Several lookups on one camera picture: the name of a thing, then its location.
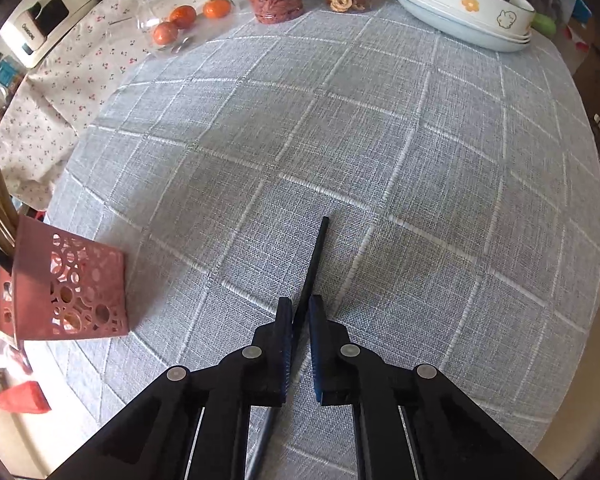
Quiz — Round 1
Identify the pink perforated utensil holder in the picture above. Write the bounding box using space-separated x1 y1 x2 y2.
0 214 130 344

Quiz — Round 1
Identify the white countertop appliance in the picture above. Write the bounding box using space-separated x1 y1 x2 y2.
2 0 72 69

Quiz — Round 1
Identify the teal box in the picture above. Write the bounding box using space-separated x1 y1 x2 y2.
0 54 27 89

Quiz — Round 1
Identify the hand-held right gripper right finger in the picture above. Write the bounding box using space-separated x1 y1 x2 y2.
308 295 557 480

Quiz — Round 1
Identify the small tangerine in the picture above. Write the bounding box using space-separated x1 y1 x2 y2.
152 20 180 45
168 4 198 30
202 0 233 20

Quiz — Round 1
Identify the grey checked tablecloth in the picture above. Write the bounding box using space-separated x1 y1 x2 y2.
45 0 600 480

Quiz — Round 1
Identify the white floral cloth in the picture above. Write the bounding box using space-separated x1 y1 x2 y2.
0 0 242 212

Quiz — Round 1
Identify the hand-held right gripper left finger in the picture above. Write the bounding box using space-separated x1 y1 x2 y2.
45 297 294 480

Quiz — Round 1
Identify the cardboard box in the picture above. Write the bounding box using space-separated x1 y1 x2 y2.
555 0 600 77

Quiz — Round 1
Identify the red plastic bag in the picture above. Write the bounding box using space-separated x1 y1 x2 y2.
0 381 51 415

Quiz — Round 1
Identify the white plate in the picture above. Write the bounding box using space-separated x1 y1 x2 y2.
393 0 533 47
395 0 532 54
391 0 533 41

